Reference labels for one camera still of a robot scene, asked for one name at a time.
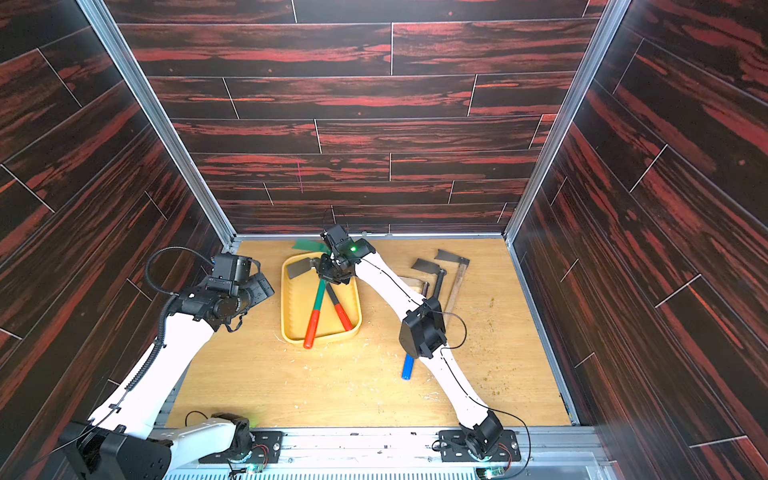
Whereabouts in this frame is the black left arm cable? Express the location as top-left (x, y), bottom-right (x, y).
top-left (35, 245), bottom-right (217, 457)

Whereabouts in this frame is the green hoe red grip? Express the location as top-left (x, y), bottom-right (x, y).
top-left (293, 239), bottom-right (330, 349)

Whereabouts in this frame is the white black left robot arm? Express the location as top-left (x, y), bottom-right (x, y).
top-left (59, 253), bottom-right (274, 479)

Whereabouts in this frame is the steel hoe blue grip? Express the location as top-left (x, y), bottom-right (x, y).
top-left (401, 277), bottom-right (429, 380)

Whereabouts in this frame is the wooden handle hoe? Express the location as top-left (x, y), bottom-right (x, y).
top-left (436, 249), bottom-right (470, 313)

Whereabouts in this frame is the yellow plastic storage tray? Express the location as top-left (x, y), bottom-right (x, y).
top-left (280, 252), bottom-right (362, 347)

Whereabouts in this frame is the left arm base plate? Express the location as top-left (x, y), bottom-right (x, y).
top-left (198, 430), bottom-right (285, 466)

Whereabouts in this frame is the dark hoe red grip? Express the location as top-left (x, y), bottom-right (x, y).
top-left (412, 258), bottom-right (447, 299)

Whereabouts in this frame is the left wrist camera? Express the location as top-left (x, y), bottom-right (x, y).
top-left (211, 253), bottom-right (252, 284)

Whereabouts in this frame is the black hoe red grip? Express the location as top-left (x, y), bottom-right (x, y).
top-left (286, 257), bottom-right (354, 331)

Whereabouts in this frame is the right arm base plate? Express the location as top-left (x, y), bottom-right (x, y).
top-left (433, 429), bottom-right (522, 463)

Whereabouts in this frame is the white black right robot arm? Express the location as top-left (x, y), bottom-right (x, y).
top-left (318, 225), bottom-right (503, 460)

